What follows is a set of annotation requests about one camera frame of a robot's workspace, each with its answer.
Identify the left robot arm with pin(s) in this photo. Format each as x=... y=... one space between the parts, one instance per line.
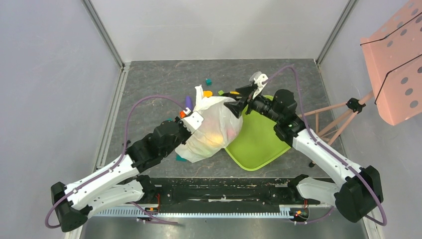
x=121 y=181

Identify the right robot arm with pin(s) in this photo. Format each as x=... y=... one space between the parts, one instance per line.
x=354 y=191

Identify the yellow oval toy piece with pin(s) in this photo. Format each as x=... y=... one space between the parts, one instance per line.
x=207 y=94

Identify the green plastic tray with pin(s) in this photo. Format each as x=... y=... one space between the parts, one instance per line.
x=257 y=144

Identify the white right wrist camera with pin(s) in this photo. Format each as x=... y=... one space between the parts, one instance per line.
x=258 y=81

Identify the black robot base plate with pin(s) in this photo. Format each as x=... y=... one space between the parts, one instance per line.
x=177 y=190

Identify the white plastic bag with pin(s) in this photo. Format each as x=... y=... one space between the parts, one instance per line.
x=219 y=128

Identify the pink music stand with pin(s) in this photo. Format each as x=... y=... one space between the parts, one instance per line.
x=378 y=54

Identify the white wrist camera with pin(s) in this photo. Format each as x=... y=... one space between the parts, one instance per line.
x=192 y=120
x=258 y=81

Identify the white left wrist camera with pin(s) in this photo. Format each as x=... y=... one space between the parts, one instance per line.
x=192 y=120

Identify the purple toy eggplant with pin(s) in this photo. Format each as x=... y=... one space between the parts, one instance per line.
x=189 y=103

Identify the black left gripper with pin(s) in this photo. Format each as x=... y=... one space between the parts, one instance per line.
x=188 y=132

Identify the teal block near base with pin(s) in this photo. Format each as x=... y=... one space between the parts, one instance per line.
x=179 y=158

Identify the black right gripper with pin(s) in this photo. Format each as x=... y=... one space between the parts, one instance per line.
x=246 y=104

